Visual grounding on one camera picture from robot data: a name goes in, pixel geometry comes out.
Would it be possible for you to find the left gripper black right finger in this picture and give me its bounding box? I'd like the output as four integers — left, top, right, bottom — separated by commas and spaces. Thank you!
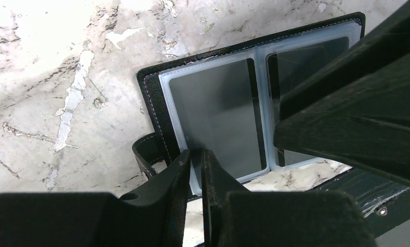
201, 150, 376, 246

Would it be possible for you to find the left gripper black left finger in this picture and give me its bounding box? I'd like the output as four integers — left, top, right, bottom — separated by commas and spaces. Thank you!
0, 151, 191, 246

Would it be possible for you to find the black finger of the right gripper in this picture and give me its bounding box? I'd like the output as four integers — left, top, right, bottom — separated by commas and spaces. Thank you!
274, 1, 410, 186

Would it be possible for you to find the black credit card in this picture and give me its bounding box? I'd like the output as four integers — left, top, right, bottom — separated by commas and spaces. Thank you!
168, 58, 267, 189

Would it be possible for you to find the black leather card holder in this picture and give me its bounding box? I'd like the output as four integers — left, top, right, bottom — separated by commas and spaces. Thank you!
132, 12, 410, 239

